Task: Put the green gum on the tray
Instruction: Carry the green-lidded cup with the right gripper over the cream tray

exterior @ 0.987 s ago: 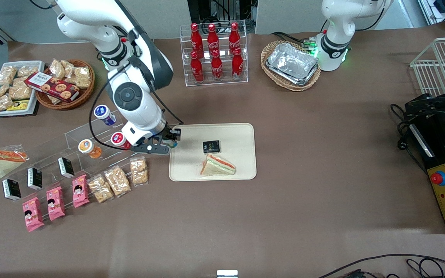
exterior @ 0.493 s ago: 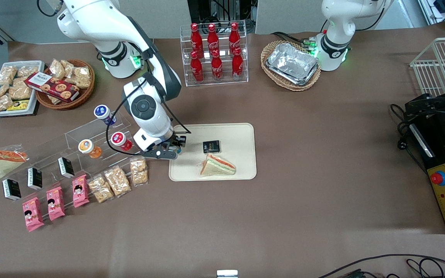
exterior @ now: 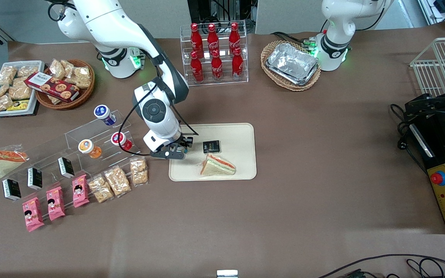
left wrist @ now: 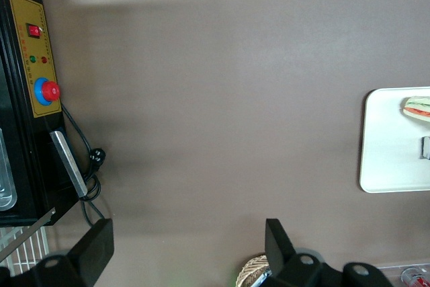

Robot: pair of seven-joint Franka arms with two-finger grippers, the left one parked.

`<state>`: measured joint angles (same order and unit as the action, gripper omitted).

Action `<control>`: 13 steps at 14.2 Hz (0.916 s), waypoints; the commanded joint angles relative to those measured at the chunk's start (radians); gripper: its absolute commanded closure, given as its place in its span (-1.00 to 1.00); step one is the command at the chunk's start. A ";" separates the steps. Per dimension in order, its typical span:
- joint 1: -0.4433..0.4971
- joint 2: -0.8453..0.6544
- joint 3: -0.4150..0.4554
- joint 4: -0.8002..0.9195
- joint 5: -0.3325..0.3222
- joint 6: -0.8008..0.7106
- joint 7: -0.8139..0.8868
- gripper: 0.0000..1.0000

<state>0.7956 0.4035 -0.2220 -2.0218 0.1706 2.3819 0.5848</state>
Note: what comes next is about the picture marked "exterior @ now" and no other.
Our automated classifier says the beige plastic tray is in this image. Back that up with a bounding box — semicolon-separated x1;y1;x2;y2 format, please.
168;123;257;182

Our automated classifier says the pink snack pack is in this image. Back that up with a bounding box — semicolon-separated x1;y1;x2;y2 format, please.
22;197;45;232
46;186;66;221
72;174;90;208

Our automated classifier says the orange gum bottle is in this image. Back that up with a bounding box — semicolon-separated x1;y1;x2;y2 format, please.
78;139;102;159

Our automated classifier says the black machine with yellow panel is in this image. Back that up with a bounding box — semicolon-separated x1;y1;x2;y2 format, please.
404;112;445;235

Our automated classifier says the red cookie box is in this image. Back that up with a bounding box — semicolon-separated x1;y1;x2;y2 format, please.
25;71;80;103

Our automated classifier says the black equipment rack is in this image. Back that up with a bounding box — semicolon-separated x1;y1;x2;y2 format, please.
187;0;258;24

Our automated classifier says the blue gum bottle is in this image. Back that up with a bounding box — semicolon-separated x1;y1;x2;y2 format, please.
93;104;117;126

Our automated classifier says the red cola bottle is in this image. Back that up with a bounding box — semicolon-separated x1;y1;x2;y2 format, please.
229;22;241;54
232;47;244;80
207;23;220;56
190;23;204;58
190;51;204;83
211;49;224;81

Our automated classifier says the small black white box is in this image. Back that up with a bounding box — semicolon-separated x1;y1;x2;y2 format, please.
58;157;75;179
27;167;43;190
2;178;22;201

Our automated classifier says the aluminium foil tray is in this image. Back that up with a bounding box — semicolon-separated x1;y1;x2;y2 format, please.
265;42;319;86

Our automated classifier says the white wire basket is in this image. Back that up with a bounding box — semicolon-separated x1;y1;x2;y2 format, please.
410;37;445;97

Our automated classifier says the round brown wicker basket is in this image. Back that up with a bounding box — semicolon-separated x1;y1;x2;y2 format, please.
35;59;95;110

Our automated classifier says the oval light wicker basket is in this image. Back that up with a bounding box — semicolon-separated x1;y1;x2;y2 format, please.
260;41;322;92

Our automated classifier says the clear acrylic bottle rack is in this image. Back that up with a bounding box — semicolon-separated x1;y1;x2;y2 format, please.
180;20;249;87

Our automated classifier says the long black cable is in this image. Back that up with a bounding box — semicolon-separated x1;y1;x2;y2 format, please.
317;254;445;278

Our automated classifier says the clear acrylic stepped shelf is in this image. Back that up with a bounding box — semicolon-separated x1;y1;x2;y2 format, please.
10;110;143;186

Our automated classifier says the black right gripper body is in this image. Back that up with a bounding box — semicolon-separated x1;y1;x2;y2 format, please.
160;135;189;152

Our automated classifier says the black cable bundle with connectors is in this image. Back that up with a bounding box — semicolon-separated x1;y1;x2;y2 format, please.
271;31;319;49

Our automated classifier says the black box with green print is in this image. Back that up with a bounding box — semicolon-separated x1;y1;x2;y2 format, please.
202;140;221;154

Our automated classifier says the yellow snack pack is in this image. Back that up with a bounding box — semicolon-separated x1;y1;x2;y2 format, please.
6;100;30;112

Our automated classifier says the looped black cable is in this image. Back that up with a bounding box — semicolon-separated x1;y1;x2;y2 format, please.
406;258;445;278

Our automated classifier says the red gum bottle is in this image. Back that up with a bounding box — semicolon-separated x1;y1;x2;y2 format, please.
110;132;133;151

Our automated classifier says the wrapped triangle sandwich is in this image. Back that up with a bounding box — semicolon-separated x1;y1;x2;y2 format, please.
0;145;29;183
199;154;236;177

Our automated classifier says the white rectangular tray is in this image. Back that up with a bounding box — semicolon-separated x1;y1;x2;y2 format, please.
0;60;45;117

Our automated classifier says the black machine power cable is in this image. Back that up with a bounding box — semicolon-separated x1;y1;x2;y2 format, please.
391;103;414;151

